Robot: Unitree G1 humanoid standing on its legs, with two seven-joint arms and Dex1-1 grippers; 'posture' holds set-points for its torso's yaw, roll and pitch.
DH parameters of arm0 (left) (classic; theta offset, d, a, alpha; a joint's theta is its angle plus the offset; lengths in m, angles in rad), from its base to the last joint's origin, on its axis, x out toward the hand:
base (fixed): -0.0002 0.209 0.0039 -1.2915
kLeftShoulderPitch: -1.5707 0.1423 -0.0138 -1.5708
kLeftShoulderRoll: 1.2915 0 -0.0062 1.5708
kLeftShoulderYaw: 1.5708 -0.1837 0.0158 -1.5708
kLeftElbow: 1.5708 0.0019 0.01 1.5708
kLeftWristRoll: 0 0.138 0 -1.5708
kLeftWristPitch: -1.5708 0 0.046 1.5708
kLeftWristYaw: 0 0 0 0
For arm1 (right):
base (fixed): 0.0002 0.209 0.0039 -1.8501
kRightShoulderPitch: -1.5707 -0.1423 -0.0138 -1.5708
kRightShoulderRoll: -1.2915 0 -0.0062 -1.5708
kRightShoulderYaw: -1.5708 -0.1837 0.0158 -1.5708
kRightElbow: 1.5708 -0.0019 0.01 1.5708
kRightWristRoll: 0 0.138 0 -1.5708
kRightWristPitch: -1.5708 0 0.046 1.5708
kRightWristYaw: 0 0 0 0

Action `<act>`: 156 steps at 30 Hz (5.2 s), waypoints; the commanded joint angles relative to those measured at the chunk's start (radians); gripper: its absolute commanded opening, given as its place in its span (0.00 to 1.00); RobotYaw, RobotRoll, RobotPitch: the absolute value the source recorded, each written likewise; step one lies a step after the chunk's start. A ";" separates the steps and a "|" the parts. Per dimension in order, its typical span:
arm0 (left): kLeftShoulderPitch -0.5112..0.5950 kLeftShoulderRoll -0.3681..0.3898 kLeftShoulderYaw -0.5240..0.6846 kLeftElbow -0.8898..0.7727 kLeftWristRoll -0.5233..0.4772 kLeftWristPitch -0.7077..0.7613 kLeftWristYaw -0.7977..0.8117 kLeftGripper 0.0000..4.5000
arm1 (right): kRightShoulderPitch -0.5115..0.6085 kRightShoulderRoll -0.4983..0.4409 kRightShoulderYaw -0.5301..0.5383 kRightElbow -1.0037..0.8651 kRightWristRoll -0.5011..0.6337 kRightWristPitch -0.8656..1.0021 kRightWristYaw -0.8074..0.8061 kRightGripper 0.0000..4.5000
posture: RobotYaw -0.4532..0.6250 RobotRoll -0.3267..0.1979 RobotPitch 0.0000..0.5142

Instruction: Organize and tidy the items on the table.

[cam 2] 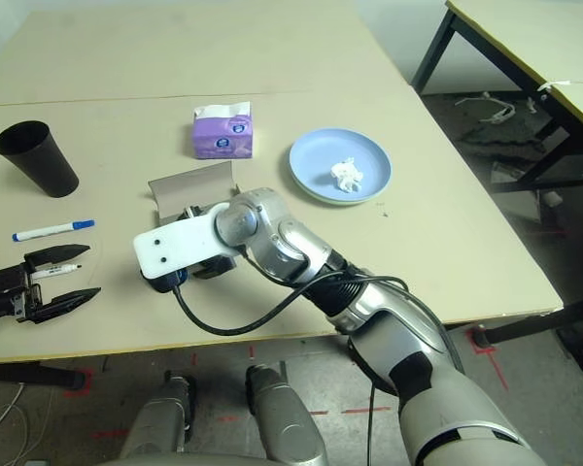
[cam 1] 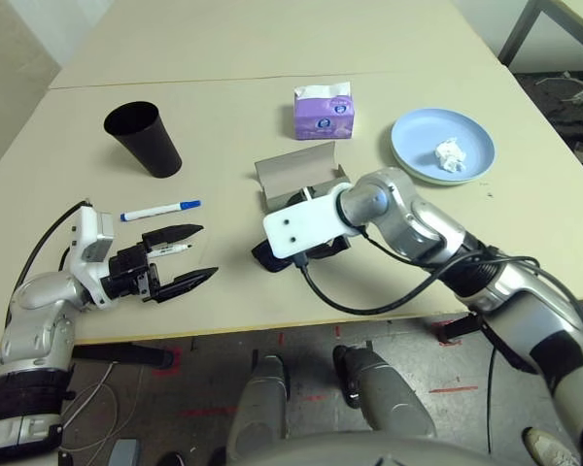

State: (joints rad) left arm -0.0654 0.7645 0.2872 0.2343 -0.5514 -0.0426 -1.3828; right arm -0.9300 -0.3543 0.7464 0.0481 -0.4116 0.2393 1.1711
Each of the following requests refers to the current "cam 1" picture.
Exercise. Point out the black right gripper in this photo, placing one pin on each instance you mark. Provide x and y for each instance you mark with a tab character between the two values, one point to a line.
303	195

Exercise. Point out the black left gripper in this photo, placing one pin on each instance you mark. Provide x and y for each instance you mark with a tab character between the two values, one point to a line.
126	274

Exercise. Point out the white marker black tip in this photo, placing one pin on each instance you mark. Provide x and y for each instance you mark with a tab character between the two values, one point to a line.
172	249

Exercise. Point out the white marker with blue cap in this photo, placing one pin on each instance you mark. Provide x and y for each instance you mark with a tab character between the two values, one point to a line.
150	212

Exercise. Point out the grey glasses case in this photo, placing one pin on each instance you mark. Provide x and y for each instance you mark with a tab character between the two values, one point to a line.
291	170

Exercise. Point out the white tissue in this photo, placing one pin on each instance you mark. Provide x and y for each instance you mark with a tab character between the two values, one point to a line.
449	154

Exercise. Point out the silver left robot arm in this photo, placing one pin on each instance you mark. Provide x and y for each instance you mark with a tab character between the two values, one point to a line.
34	315

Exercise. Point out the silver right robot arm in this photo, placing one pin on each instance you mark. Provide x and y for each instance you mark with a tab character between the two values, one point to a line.
418	218

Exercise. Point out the black table base bar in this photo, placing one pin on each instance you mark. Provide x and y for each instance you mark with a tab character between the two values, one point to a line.
459	327
121	354

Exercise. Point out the black plastic cup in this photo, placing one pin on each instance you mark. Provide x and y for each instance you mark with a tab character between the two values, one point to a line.
146	141

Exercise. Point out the purple tissue pack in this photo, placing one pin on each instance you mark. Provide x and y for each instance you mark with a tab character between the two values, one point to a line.
323	119

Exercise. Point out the light blue plate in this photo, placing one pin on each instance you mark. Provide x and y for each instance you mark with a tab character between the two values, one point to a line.
418	141

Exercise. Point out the red floor tape strip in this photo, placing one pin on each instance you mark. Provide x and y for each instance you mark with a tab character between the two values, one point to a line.
209	412

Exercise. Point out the grey robot left leg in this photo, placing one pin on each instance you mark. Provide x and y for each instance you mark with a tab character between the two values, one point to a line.
260	412

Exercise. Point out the grey floor box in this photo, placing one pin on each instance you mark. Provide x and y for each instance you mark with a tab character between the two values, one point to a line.
125	454

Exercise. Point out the grey robot torso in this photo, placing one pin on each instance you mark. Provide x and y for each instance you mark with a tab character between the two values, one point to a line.
369	454

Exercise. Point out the white plastic floor scrap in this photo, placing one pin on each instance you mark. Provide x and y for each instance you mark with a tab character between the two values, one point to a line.
575	94

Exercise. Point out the worn white shoe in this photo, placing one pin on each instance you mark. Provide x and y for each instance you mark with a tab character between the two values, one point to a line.
551	449

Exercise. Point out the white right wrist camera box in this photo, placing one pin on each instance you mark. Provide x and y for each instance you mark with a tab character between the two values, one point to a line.
301	223

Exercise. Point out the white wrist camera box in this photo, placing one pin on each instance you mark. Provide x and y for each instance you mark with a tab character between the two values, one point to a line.
97	238
301	223

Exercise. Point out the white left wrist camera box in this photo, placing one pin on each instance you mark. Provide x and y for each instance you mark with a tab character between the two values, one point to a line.
97	238

